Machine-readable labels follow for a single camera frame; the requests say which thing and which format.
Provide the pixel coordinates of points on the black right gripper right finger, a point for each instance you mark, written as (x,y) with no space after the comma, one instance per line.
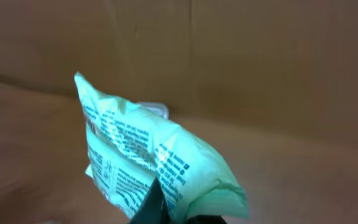
(206,219)

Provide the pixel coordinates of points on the teal snack packet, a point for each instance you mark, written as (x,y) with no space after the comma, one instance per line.
(130,146)

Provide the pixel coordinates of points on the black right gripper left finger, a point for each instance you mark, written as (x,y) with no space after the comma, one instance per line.
(153,209)

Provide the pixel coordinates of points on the white barcode scanner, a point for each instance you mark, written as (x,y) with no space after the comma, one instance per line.
(157,108)

